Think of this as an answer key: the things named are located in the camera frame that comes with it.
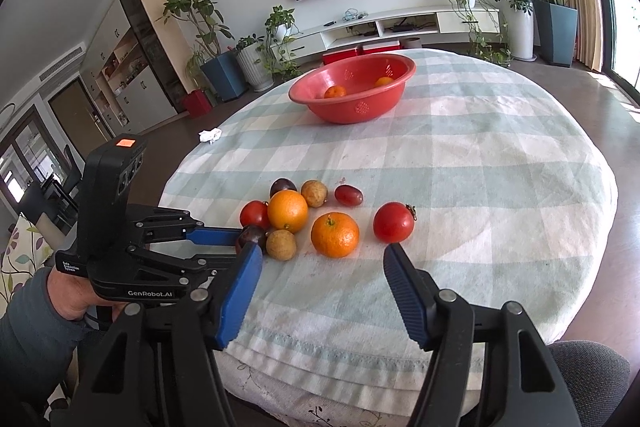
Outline dark dining chair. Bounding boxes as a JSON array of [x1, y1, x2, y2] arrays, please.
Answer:
[[17, 157, 82, 235]]

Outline person's left hand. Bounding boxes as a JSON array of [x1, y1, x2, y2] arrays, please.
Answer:
[[46, 266, 128, 323]]

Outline bushy plant in tall white pot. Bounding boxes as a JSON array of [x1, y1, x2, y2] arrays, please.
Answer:
[[484, 0, 539, 62]]

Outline white television cabinet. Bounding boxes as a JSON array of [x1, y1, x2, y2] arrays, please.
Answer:
[[295, 4, 501, 58]]

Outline person's left forearm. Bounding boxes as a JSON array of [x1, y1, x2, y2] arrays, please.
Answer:
[[0, 267, 101, 427]]

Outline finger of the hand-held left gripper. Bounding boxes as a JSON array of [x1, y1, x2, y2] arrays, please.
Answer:
[[125, 244, 238, 290], [126, 205, 246, 249]]

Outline grey fabric chair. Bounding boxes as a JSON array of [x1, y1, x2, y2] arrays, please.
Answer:
[[547, 340, 632, 427]]

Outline red grape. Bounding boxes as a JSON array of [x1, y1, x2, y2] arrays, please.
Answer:
[[334, 184, 364, 205]]

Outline floral print cloth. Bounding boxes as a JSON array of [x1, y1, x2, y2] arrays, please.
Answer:
[[0, 213, 56, 304]]

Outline plant in ribbed white pot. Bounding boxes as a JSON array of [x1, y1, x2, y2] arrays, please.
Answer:
[[235, 34, 276, 92]]

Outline glass sliding door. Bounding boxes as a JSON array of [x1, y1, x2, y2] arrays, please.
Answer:
[[585, 0, 640, 110]]

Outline brown door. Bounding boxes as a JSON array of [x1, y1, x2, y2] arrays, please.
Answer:
[[47, 77, 113, 144]]

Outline deep orange mandarin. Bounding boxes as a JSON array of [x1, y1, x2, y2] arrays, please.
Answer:
[[310, 211, 361, 259]]

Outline small plant in red pot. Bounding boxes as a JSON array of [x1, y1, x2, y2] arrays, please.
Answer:
[[181, 52, 213, 116]]

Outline large yellow-orange orange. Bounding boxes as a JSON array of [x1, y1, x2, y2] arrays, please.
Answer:
[[267, 189, 309, 234]]

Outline checked tablecloth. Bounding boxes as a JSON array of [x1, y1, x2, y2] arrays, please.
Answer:
[[159, 48, 618, 388]]

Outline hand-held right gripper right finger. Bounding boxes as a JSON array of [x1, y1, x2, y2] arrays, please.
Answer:
[[383, 243, 583, 427]]

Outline wall air vent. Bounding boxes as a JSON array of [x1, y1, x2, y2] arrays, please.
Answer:
[[37, 46, 85, 82]]

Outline red storage box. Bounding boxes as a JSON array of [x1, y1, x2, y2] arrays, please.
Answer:
[[360, 39, 402, 56]]

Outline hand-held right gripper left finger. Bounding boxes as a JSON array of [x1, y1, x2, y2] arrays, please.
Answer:
[[75, 243, 264, 427]]

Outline red plastic colander bowl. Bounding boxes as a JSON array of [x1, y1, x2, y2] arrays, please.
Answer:
[[288, 53, 417, 125]]

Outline red tomato with stem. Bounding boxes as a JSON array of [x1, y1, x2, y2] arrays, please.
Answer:
[[372, 201, 417, 244]]

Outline wood and white display cabinet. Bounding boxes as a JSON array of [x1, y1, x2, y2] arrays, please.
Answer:
[[80, 0, 193, 138]]

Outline brown longan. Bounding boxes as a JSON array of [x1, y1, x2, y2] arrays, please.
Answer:
[[265, 229, 298, 262], [300, 179, 329, 208]]

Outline tall plant in dark-blue pot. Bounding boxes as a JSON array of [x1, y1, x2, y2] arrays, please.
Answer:
[[157, 0, 248, 102]]

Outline dark purple plum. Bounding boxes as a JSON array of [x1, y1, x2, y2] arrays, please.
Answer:
[[269, 177, 298, 198], [235, 225, 268, 255]]

